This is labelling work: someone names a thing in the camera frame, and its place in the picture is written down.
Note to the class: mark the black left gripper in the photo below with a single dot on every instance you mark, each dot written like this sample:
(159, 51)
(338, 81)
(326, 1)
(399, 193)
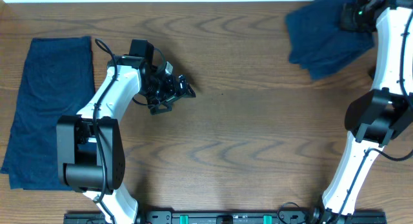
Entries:
(172, 95)

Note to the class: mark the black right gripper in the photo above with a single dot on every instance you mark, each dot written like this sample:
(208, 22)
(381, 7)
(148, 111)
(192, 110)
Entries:
(350, 22)

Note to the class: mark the dark blue shorts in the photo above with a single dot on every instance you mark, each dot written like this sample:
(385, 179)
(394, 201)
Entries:
(318, 43)

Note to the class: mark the dark navy garment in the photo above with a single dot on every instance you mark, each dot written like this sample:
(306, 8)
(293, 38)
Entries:
(57, 80)

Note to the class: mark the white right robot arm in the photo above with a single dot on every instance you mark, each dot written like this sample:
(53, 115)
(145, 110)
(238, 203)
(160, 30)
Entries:
(377, 117)

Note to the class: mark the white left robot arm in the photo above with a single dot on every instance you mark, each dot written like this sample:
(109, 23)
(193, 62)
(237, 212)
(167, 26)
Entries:
(90, 154)

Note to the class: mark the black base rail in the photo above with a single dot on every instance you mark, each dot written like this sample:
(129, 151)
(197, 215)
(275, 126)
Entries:
(167, 217)

